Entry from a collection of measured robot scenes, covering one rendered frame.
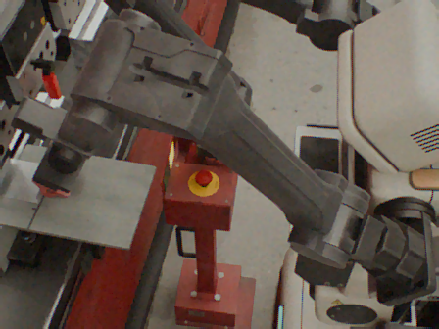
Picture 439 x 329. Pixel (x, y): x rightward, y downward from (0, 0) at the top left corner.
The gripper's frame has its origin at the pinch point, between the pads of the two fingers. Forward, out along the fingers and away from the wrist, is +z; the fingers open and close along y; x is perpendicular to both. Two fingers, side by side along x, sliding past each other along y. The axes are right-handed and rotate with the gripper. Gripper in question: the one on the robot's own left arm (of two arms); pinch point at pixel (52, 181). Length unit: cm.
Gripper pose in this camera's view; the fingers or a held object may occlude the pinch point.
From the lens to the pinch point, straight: 115.3
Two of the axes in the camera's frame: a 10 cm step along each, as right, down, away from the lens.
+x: 8.7, 4.3, 2.5
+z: -4.4, 4.3, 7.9
